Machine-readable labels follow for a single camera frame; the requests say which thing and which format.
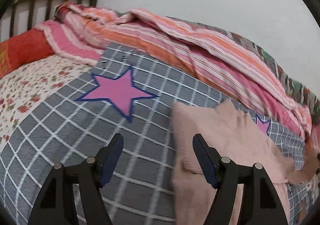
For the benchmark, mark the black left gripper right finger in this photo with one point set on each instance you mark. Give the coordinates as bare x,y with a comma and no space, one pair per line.
247,189

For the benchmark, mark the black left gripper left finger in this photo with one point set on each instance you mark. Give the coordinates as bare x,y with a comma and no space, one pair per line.
55,203

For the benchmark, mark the pink knit sweater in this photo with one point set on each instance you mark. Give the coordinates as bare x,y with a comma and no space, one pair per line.
234,134

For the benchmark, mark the floral bed sheet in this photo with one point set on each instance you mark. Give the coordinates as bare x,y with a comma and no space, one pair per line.
26,87

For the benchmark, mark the pink orange striped quilt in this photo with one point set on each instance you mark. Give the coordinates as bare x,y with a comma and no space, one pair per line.
224,60

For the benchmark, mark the red embroidered pillow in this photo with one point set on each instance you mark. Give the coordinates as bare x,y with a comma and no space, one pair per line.
25,48

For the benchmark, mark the dark wooden headboard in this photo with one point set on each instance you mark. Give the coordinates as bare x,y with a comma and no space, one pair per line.
23,15

